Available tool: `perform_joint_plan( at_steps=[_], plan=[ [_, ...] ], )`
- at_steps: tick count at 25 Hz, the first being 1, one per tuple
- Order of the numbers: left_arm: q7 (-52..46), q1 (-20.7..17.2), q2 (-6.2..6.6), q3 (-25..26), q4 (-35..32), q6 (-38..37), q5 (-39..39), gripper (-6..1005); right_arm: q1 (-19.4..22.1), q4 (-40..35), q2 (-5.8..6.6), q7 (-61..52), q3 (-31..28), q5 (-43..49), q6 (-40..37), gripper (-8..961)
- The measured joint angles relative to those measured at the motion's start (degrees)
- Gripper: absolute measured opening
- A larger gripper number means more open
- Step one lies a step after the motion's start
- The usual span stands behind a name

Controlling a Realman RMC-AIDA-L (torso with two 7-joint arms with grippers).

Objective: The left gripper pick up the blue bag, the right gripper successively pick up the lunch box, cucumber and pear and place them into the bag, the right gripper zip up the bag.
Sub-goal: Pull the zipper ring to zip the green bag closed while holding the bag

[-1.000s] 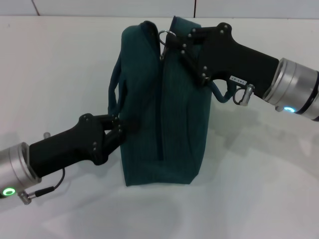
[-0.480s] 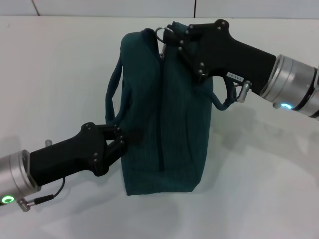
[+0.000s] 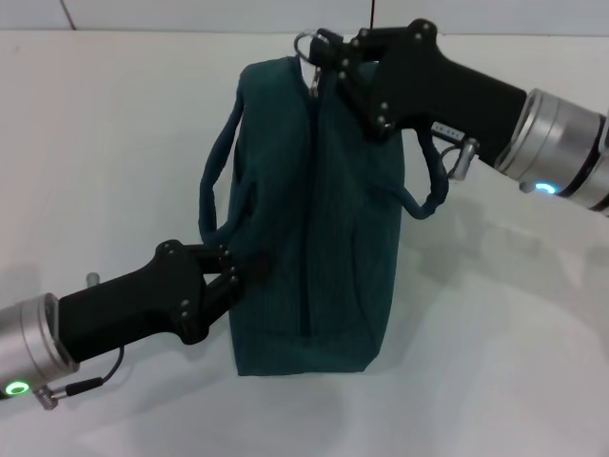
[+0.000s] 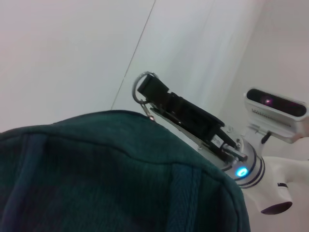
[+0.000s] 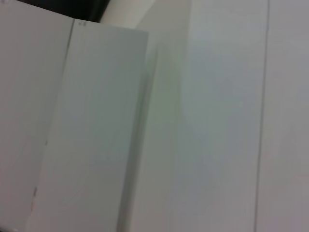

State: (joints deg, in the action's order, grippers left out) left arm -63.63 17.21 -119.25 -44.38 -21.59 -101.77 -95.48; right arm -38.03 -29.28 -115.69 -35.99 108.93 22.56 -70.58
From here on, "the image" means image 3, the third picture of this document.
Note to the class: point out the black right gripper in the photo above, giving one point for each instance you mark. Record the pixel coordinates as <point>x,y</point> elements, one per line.
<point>442,95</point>

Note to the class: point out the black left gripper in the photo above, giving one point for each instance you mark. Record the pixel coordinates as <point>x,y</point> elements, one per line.
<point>133,304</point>

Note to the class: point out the dark teal insulated lunch bag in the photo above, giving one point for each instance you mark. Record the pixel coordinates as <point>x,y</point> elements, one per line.
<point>323,214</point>

